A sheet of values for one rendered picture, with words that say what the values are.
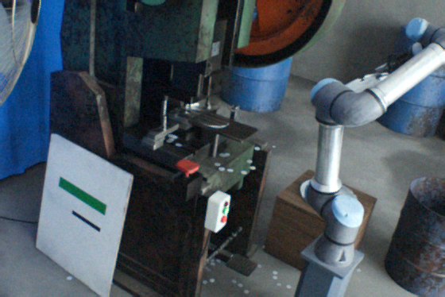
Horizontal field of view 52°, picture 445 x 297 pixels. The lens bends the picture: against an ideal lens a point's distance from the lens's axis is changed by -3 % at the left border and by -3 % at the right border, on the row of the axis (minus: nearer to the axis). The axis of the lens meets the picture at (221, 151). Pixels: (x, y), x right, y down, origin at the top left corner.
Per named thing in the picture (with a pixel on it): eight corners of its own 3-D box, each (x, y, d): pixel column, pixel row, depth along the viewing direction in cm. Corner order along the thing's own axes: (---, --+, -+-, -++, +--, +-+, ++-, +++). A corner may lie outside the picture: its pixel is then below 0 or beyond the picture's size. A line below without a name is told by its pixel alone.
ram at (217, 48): (226, 90, 187) (238, 17, 173) (207, 100, 175) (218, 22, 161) (191, 79, 194) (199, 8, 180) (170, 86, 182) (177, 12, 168)
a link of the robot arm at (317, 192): (320, 226, 173) (332, 94, 144) (300, 204, 185) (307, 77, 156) (347, 217, 176) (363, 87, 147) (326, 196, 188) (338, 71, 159)
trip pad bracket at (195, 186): (197, 216, 172) (203, 171, 163) (183, 228, 164) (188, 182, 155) (184, 210, 174) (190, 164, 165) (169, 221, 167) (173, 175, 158)
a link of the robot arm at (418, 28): (434, 21, 145) (454, 32, 150) (410, 13, 154) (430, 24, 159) (422, 44, 148) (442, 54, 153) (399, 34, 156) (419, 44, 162)
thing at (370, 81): (330, 115, 211) (329, 113, 211) (390, 94, 206) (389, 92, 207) (327, 91, 184) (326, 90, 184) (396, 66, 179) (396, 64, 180)
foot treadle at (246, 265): (256, 272, 209) (258, 264, 207) (245, 284, 201) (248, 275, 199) (153, 220, 232) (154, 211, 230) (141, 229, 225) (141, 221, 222)
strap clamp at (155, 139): (179, 136, 187) (182, 113, 182) (153, 150, 173) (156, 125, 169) (168, 131, 189) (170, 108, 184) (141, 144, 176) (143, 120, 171)
